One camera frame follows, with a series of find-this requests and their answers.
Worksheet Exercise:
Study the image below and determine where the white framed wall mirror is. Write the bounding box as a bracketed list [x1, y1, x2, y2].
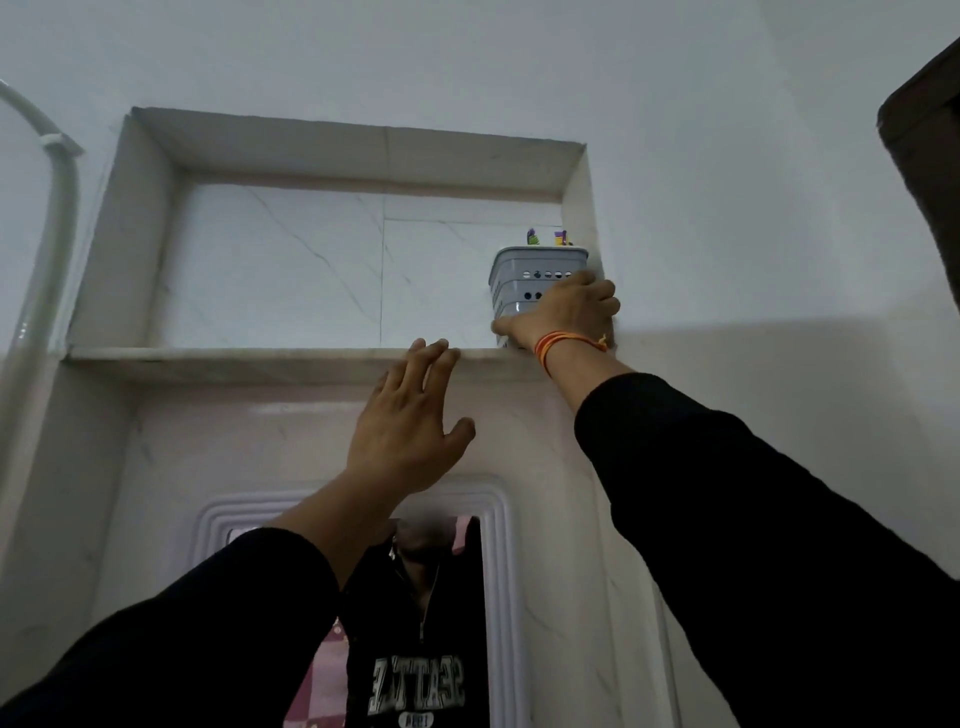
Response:
[189, 480, 531, 728]

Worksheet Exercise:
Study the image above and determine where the person's right forearm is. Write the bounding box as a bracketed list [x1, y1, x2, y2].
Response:
[538, 343, 960, 728]

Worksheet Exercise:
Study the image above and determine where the white marble wall niche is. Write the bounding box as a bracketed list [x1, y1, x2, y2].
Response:
[64, 105, 618, 388]

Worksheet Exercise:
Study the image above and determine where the person's left hand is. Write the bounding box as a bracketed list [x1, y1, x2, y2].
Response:
[345, 337, 478, 498]

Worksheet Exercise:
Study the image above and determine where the person's left forearm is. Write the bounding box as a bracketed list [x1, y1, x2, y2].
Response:
[0, 463, 394, 728]

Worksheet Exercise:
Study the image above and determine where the orange red thread bracelet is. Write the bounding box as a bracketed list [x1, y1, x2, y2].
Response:
[533, 330, 610, 378]

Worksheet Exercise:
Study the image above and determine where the person's right hand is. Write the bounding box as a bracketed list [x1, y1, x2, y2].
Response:
[490, 269, 623, 352]

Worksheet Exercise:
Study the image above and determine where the grey perforated plastic basket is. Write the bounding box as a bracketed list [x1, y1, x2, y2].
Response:
[487, 245, 603, 351]

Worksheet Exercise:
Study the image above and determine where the white curved pipe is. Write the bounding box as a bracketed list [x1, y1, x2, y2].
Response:
[0, 78, 85, 526]

